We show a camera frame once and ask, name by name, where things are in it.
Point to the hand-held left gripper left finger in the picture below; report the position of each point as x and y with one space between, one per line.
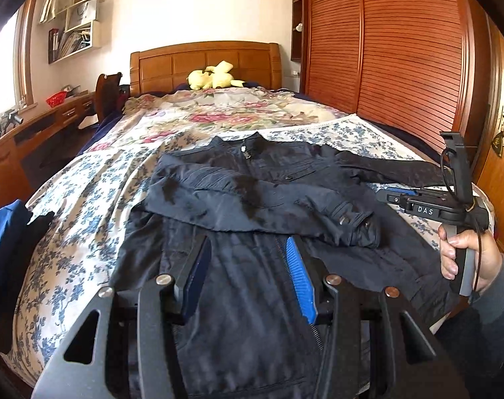
197 272

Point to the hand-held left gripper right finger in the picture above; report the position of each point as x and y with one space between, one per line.
300 276

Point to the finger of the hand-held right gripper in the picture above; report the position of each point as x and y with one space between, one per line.
395 199

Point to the dark navy jacket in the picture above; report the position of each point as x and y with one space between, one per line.
235 199

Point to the person's right forearm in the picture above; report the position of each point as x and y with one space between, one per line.
484 341

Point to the person's right hand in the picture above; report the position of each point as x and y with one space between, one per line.
487 253

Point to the dark door hanging ornament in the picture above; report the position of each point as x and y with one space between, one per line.
498 145

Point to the blue floral bed sheet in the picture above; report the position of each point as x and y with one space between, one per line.
90 199

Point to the wooden slatted wardrobe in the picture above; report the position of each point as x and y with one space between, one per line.
381 41

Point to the pink floral quilt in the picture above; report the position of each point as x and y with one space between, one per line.
218 112

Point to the yellow plush toy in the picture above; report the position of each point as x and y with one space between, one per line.
212 77

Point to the blue cloth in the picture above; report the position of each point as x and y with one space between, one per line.
2 237

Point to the small white round ornament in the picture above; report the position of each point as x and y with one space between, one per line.
298 27

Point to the dark wooden chair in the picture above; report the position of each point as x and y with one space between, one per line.
108 93

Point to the narrow wooden shelf unit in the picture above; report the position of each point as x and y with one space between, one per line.
297 16

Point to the wooden bed headboard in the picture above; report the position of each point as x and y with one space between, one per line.
169 64

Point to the wooden desk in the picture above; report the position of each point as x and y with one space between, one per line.
11 153

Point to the red basket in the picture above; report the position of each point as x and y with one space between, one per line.
56 99

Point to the white wall shelf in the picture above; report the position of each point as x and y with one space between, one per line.
79 29

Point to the wooden window frame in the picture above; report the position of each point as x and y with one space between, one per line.
27 50

